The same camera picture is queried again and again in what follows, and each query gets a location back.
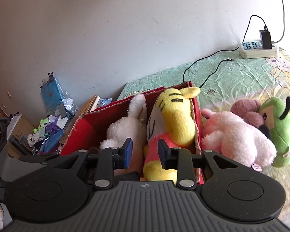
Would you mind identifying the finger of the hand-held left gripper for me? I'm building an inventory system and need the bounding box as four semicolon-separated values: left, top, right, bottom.
8;136;35;155

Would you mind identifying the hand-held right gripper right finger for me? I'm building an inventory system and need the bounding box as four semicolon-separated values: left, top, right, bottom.
158;139;244;189

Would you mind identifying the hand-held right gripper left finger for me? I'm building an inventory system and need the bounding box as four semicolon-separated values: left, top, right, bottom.
19;138;133;190

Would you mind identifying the yellow tiger plush toy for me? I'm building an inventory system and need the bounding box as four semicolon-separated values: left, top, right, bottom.
140;86;201;182

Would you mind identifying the red cardboard box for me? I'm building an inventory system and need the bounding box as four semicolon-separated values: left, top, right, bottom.
59;81;206;184

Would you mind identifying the pink plush toy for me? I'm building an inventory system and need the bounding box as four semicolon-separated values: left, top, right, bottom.
200;108;277;172

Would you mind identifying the mauve bear plush toy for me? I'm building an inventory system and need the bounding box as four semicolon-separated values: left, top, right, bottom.
231;98;265;128

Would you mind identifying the brown cardboard box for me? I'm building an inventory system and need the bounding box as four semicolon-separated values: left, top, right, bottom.
7;116;39;155

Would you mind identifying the white plush toy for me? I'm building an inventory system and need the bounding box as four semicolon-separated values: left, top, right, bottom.
100;94;148;172

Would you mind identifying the small green plush toy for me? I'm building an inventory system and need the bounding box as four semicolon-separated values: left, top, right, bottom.
34;117;50;133

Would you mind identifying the blue pencil case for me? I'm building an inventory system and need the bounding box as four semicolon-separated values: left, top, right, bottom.
42;130;64;153

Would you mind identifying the blue item in plastic bag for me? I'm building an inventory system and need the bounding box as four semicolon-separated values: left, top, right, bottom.
40;72;66;113

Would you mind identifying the orange cover book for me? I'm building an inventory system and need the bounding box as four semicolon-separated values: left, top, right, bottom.
78;95;98;114

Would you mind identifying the white power strip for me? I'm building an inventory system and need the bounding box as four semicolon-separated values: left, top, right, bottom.
239;40;279;59

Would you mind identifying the black charger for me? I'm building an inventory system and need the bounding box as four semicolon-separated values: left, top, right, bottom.
259;30;273;50

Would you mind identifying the black charging cable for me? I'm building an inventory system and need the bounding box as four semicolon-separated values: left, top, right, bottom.
183;15;268;89

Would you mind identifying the power strip cord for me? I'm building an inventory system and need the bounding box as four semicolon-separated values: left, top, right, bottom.
272;0;286;44

